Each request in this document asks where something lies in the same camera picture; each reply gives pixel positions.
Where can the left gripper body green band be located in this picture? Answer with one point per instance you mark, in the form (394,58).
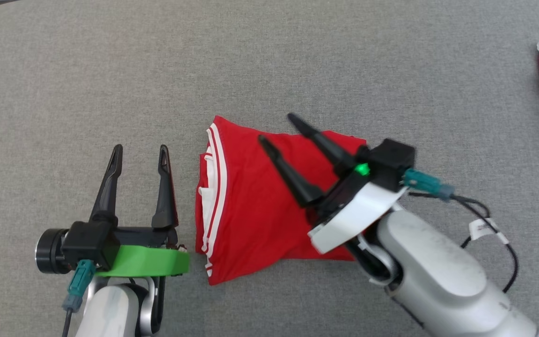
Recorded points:
(152,262)

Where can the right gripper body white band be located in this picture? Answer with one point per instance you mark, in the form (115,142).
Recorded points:
(358,210)

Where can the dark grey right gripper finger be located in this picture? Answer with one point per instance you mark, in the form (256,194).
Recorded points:
(332,150)
(297,182)

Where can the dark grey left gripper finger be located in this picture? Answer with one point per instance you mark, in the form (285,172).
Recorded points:
(165,201)
(108,196)

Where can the red basketball jersey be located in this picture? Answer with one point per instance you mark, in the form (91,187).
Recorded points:
(251,224)

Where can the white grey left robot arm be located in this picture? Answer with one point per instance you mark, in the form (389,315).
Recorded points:
(110,313)

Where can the black round motor housing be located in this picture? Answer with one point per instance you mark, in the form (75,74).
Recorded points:
(49,251)

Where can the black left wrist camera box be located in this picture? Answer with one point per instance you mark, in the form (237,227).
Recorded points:
(89,243)

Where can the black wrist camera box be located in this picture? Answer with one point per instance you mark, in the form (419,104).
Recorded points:
(89,243)
(391,161)

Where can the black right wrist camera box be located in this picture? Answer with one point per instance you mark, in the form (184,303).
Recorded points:
(391,161)

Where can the teal right camera connector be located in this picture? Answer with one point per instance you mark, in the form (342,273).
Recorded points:
(426,183)

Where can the teal camera connector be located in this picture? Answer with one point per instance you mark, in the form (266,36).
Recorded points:
(80,283)
(426,183)

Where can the teal left camera connector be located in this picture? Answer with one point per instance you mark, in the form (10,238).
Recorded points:
(80,283)

